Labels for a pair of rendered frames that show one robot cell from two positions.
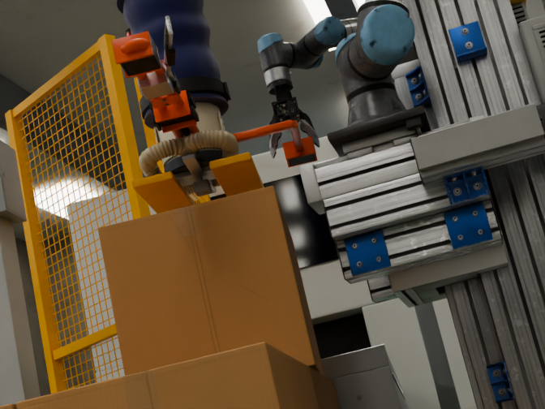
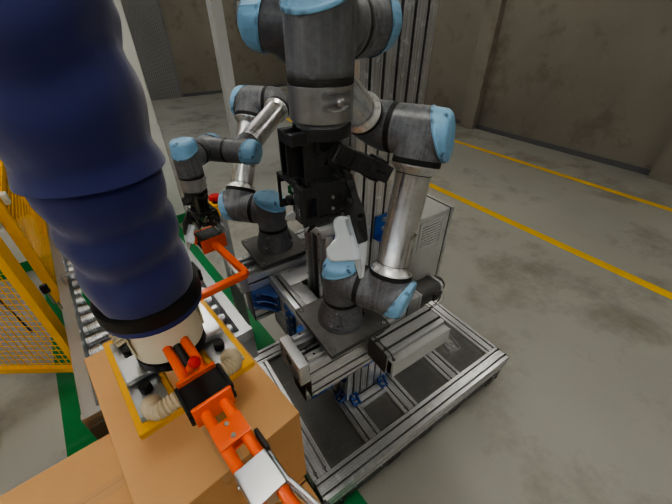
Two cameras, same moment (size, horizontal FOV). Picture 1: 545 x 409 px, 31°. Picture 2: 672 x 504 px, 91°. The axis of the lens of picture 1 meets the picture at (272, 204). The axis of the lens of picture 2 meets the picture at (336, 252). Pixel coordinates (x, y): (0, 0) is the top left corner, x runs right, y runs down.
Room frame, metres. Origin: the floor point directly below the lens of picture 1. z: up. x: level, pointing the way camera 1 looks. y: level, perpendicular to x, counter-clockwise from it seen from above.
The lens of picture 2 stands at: (1.66, 0.25, 1.82)
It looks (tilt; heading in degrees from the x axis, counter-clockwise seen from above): 36 degrees down; 316
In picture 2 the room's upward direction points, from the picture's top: straight up
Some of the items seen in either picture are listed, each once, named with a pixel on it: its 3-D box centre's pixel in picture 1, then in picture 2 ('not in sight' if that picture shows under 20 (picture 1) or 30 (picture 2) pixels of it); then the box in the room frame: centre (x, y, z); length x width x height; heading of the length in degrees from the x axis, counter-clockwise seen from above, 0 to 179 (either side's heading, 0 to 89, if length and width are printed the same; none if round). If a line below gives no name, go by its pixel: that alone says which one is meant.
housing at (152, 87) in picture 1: (155, 81); (261, 482); (1.91, 0.18, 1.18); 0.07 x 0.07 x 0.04; 88
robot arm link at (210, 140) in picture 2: (304, 53); (210, 148); (2.68, -0.19, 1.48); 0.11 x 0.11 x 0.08; 33
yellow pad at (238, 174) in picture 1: (238, 173); (208, 332); (2.37, 0.07, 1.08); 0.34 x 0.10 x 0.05; 178
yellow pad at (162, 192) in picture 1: (165, 191); (138, 371); (2.38, 0.26, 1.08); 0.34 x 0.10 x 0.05; 178
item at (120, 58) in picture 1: (136, 55); not in sight; (1.78, 0.19, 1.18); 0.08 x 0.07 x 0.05; 178
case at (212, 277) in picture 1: (222, 312); (200, 418); (2.38, 0.18, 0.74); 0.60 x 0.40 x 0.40; 178
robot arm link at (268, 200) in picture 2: not in sight; (269, 209); (2.67, -0.37, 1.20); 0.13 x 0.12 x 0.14; 33
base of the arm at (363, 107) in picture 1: (375, 112); (341, 305); (2.18, -0.28, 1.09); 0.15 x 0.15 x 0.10
